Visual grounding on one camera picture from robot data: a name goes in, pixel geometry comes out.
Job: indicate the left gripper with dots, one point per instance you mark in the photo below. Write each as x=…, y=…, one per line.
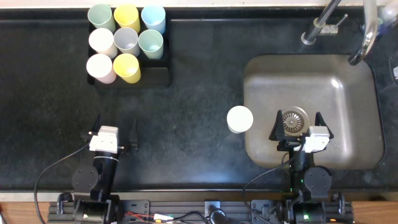
x=123, y=149

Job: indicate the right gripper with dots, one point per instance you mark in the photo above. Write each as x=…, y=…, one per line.
x=289, y=145

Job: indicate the white cup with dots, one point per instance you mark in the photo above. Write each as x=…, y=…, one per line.
x=239, y=118
x=100, y=40

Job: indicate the yellow cup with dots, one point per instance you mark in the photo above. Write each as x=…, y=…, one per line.
x=125, y=65
x=125, y=15

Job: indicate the pink cup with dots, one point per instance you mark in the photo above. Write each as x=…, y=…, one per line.
x=99, y=66

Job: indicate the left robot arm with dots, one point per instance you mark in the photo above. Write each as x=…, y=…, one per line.
x=105, y=174

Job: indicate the steel sink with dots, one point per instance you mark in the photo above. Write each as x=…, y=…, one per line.
x=342, y=109

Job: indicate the black tray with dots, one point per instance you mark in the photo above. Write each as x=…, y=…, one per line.
x=155, y=76

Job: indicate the grey cup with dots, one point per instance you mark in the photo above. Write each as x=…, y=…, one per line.
x=125, y=40

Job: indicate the green cup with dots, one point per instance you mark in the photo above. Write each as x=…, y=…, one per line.
x=99, y=15
x=150, y=42

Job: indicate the steel tap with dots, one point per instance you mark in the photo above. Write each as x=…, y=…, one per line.
x=314, y=29

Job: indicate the blue cup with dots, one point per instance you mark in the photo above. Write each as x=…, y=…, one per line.
x=152, y=15

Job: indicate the blue soap bottle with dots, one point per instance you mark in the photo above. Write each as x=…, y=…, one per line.
x=388, y=14

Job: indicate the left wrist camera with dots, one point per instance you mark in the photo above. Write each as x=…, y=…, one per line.
x=104, y=140

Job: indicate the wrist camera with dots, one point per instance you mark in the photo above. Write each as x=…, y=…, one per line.
x=317, y=138
x=104, y=140

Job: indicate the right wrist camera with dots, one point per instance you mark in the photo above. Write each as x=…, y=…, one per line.
x=317, y=138

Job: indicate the mounting rail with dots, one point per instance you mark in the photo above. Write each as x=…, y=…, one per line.
x=186, y=208

